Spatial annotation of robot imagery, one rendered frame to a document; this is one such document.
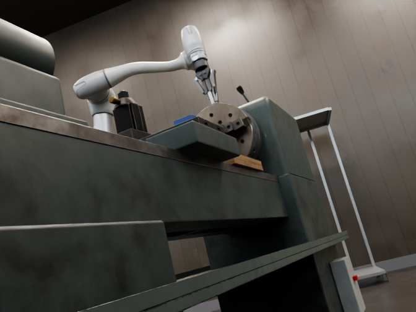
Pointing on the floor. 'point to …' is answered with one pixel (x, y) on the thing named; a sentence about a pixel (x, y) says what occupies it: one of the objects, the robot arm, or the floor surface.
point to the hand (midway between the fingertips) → (212, 98)
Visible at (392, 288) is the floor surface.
